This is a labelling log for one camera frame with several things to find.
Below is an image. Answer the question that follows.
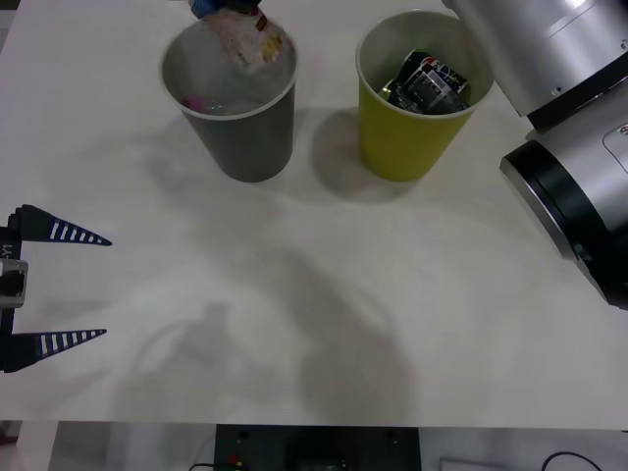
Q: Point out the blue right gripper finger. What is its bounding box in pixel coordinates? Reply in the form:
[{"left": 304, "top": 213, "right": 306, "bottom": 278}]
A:
[
  {"left": 221, "top": 0, "right": 262, "bottom": 15},
  {"left": 188, "top": 0, "right": 220, "bottom": 20}
]

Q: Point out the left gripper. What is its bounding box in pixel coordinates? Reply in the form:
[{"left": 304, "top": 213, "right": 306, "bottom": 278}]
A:
[{"left": 0, "top": 203, "right": 113, "bottom": 375}]

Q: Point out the clear bottle with red cap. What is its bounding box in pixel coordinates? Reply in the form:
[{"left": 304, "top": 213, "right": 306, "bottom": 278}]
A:
[{"left": 205, "top": 8, "right": 291, "bottom": 73}]

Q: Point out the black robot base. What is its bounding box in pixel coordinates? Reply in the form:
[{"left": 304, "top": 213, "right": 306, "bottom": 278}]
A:
[{"left": 214, "top": 424, "right": 421, "bottom": 471}]

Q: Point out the clear bottle with pink cap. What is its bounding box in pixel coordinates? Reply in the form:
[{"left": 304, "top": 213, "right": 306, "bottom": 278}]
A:
[{"left": 180, "top": 92, "right": 266, "bottom": 118}]

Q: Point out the grey plastic bin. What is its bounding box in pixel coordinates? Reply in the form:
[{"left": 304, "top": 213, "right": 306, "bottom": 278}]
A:
[{"left": 160, "top": 17, "right": 299, "bottom": 184}]

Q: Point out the black can with round emblem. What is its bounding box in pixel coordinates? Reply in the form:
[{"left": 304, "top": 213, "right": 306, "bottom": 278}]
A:
[{"left": 395, "top": 47, "right": 468, "bottom": 99}]

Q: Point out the black can with white print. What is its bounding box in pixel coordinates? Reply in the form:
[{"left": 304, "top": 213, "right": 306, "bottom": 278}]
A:
[{"left": 378, "top": 78, "right": 468, "bottom": 117}]

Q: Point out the yellow-green plastic bin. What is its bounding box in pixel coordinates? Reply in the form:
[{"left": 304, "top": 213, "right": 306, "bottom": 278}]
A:
[{"left": 354, "top": 10, "right": 496, "bottom": 184}]

